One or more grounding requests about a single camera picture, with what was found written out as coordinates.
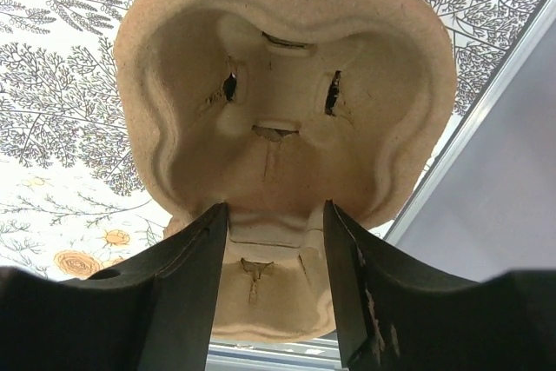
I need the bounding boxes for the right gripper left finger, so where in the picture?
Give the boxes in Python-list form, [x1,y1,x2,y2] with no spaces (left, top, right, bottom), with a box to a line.
[1,203,228,370]

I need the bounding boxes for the brown cardboard cup carrier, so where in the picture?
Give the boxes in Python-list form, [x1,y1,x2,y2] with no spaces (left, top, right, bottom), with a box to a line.
[114,0,457,342]

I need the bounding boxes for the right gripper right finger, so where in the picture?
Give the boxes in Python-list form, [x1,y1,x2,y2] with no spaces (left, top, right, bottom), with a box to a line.
[323,202,555,370]

